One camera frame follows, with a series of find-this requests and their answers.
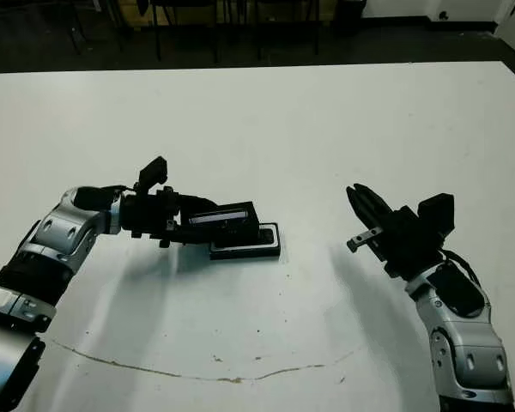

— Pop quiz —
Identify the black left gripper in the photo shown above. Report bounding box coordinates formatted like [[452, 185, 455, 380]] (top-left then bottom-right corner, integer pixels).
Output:
[[119, 186, 218, 250]]

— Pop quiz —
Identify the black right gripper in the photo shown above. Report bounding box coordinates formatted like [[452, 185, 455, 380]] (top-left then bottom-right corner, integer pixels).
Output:
[[346, 183, 445, 280]]

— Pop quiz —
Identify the black box lid shiny print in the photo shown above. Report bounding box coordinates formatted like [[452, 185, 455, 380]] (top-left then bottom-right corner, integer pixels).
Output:
[[187, 200, 261, 241]]

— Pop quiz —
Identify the black box base white lining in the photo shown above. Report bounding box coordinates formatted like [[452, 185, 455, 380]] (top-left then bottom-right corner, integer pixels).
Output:
[[209, 221, 281, 262]]

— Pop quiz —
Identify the black waste bin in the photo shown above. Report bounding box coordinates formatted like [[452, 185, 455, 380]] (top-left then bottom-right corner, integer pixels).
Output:
[[334, 0, 367, 35]]

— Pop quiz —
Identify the black mesh chair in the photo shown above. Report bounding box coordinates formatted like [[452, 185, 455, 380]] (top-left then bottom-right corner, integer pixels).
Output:
[[255, 0, 319, 59], [150, 0, 219, 64]]

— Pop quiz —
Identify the grey chair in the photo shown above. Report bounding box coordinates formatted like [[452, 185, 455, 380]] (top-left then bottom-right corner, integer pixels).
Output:
[[64, 0, 125, 55]]

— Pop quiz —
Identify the black left wrist camera block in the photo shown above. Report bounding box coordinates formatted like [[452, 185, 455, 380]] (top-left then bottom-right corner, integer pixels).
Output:
[[137, 157, 169, 197]]

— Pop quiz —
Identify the black wrist camera block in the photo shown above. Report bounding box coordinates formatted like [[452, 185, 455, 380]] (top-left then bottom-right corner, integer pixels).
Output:
[[416, 193, 456, 245], [137, 157, 169, 197]]

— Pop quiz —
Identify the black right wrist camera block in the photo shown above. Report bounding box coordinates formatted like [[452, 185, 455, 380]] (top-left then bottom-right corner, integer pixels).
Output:
[[416, 193, 456, 245]]

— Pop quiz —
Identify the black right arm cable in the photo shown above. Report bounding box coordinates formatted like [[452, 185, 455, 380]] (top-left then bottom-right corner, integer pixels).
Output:
[[441, 251, 484, 289]]

